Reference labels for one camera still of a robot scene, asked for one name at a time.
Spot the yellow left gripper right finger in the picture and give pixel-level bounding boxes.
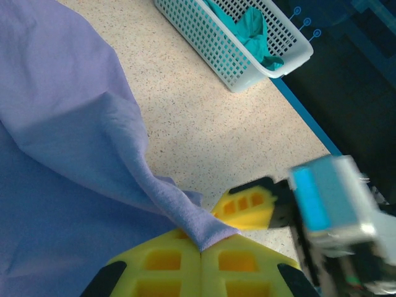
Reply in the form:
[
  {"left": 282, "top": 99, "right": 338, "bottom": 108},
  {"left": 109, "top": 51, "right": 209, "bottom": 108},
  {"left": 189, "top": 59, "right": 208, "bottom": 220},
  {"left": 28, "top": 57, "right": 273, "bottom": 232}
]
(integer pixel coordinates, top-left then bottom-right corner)
[{"left": 200, "top": 233, "right": 320, "bottom": 297}]

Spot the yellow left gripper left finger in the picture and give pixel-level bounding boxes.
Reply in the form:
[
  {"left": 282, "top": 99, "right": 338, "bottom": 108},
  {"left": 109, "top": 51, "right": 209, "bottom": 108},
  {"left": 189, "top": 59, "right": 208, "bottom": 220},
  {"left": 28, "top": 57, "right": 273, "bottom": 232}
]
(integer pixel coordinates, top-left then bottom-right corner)
[{"left": 79, "top": 228, "right": 202, "bottom": 297}]

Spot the purple t-shirt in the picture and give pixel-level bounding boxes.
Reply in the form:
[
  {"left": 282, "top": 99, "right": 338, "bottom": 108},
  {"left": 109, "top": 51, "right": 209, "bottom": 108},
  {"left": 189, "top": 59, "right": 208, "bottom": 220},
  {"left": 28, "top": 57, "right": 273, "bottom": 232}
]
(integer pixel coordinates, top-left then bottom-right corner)
[{"left": 0, "top": 0, "right": 242, "bottom": 297}]

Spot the white plastic mesh basket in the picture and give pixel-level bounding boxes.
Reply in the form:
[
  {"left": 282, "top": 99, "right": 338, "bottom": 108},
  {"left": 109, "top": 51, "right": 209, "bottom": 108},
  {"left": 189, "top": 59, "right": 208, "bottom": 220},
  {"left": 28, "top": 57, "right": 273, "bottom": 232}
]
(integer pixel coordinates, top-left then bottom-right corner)
[{"left": 153, "top": 0, "right": 314, "bottom": 93}]

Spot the teal garment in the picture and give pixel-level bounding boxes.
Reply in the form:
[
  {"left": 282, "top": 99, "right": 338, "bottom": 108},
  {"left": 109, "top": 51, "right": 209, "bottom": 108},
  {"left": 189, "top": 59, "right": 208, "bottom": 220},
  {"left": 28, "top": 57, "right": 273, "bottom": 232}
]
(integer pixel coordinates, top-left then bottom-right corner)
[{"left": 204, "top": 0, "right": 285, "bottom": 71}]

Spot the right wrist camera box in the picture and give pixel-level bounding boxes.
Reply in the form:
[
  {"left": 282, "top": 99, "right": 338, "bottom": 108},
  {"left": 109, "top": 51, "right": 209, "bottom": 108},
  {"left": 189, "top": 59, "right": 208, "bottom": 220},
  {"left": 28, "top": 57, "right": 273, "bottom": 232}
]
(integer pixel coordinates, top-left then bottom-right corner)
[{"left": 288, "top": 154, "right": 387, "bottom": 248}]

